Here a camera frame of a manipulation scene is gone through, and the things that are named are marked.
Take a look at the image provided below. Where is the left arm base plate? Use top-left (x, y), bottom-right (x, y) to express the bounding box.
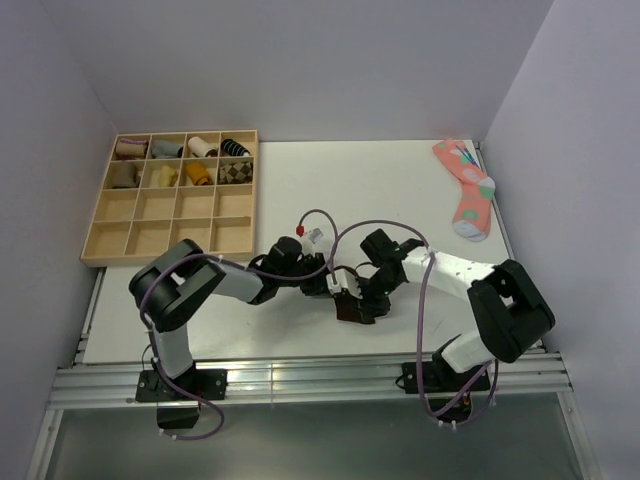
top-left (135, 369), bottom-right (227, 403)

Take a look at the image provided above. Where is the pink patterned sock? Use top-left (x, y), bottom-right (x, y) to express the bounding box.
top-left (432, 139), bottom-right (496, 242)

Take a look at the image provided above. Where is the wooden compartment tray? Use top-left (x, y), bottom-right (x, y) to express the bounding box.
top-left (81, 130), bottom-right (259, 267)

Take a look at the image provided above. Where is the purple cable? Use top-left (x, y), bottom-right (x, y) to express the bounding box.
top-left (327, 220), bottom-right (500, 429)
top-left (139, 209), bottom-right (341, 442)

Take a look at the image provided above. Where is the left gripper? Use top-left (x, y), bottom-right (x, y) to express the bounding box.
top-left (277, 253), bottom-right (332, 296)

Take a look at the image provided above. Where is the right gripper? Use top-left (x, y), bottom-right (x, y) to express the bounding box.
top-left (348, 270), bottom-right (403, 322)

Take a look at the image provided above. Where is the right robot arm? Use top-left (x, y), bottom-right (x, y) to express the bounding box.
top-left (356, 229), bottom-right (556, 392)

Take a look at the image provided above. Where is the grey blue rolled sock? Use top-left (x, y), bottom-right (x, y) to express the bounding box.
top-left (151, 139), bottom-right (184, 159)

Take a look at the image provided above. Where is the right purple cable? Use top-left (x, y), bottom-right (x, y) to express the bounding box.
top-left (327, 220), bottom-right (500, 429)

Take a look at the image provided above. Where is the brown sock with striped cuff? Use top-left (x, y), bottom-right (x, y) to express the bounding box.
top-left (333, 292), bottom-right (375, 325)

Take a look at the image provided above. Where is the beige striped rolled sock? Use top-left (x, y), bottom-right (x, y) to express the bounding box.
top-left (114, 138), bottom-right (148, 158)

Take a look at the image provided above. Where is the pale yellow rolled sock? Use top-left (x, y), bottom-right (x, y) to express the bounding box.
top-left (149, 165), bottom-right (179, 188)

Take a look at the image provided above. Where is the grey brown rolled sock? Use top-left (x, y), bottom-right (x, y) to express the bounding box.
top-left (111, 162), bottom-right (140, 189)

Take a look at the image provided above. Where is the black white striped rolled sock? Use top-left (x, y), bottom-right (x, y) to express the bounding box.
top-left (220, 138), bottom-right (251, 157)

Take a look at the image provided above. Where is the mustard yellow rolled sock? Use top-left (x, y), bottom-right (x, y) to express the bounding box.
top-left (185, 162), bottom-right (213, 186)

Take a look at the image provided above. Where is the brown checkered rolled sock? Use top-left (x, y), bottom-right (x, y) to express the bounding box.
top-left (218, 160), bottom-right (253, 185)

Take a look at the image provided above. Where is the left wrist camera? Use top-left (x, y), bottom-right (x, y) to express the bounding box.
top-left (302, 228), bottom-right (324, 246)

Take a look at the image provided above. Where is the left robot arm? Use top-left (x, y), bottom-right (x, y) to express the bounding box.
top-left (128, 236), bottom-right (329, 399)

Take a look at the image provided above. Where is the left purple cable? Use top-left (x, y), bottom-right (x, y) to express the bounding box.
top-left (139, 209), bottom-right (341, 442)

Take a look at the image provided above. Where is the aluminium frame rail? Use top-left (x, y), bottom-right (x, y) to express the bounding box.
top-left (46, 351), bottom-right (573, 410)

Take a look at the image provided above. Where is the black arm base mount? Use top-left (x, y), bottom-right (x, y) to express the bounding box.
top-left (395, 361), bottom-right (480, 394)

